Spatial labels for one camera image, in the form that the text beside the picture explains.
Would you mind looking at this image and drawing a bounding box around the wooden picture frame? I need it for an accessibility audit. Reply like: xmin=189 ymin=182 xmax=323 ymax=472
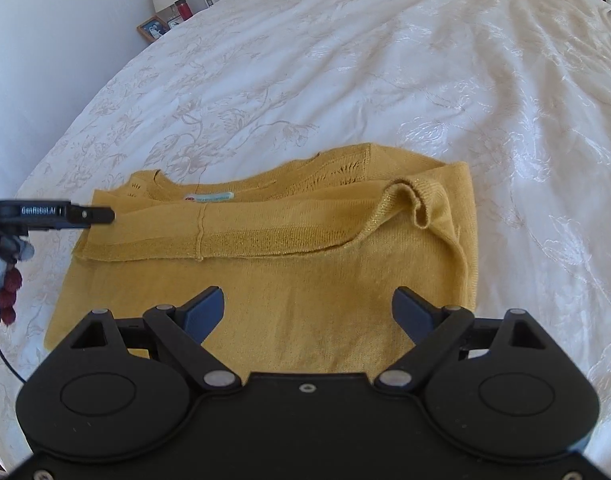
xmin=136 ymin=15 xmax=170 ymax=43

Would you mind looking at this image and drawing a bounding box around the yellow knit sweater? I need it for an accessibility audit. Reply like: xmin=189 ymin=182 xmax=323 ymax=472
xmin=44 ymin=143 xmax=479 ymax=377

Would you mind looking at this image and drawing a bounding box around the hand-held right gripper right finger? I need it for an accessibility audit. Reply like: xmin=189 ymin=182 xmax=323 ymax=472
xmin=374 ymin=286 xmax=547 ymax=390

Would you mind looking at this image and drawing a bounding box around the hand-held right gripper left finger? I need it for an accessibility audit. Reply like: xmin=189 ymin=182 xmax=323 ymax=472
xmin=68 ymin=286 xmax=240 ymax=390

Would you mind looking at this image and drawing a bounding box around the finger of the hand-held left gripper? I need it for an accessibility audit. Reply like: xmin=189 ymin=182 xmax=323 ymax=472
xmin=67 ymin=203 xmax=117 ymax=228

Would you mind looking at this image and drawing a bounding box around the white embroidered bedspread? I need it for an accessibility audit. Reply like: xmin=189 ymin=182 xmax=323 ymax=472
xmin=0 ymin=0 xmax=611 ymax=466

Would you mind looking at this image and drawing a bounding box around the black cable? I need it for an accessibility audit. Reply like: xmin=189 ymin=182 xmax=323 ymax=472
xmin=0 ymin=327 xmax=29 ymax=387

